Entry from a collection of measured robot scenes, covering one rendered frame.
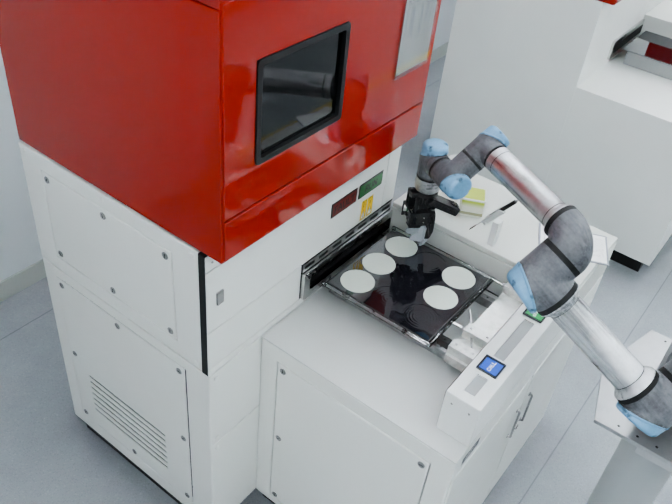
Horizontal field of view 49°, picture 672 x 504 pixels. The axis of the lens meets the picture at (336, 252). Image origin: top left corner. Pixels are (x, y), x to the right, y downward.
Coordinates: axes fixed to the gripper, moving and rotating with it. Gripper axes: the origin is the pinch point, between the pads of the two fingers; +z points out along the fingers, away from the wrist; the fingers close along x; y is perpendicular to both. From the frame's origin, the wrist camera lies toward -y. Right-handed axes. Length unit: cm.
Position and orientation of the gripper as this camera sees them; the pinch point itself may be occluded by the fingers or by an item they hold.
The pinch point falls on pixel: (422, 241)
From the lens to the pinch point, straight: 228.7
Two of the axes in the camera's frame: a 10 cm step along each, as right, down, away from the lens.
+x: 2.5, 6.3, -7.3
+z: -0.9, 7.7, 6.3
